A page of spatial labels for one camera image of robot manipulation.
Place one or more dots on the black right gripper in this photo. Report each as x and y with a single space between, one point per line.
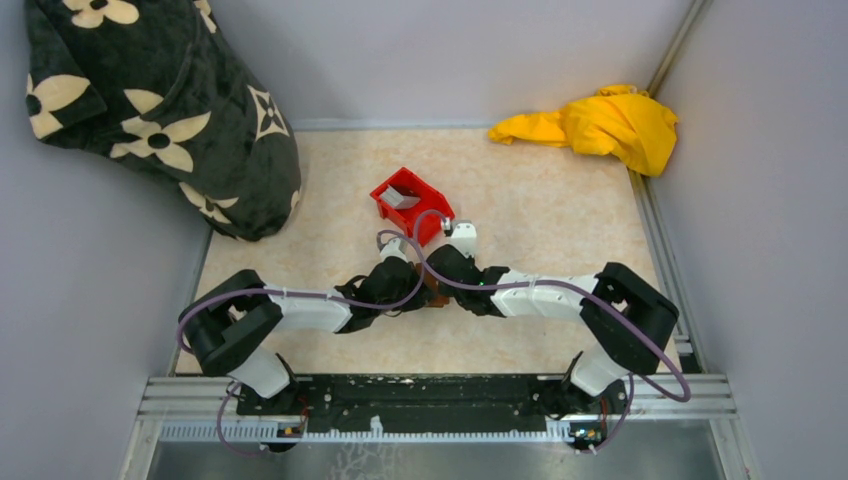
445 291

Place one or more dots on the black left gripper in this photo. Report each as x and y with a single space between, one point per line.
417 302

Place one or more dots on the brown leather card holder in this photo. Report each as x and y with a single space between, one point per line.
430 289

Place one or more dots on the red plastic bin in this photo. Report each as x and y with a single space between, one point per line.
423 221

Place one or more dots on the grey cards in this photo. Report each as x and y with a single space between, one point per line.
399 199

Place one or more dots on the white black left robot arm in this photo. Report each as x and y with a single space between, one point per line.
225 329

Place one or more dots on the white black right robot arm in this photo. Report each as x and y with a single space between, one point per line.
630 321

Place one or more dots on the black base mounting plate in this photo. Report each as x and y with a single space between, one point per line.
431 404

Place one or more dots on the yellow crumpled cloth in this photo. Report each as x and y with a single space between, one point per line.
618 120

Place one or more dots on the black floral plush blanket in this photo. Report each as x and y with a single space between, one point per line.
155 87

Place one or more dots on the white slotted cable duct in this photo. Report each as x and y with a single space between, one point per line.
261 431

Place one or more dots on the aluminium frame rail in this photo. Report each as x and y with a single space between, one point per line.
654 397

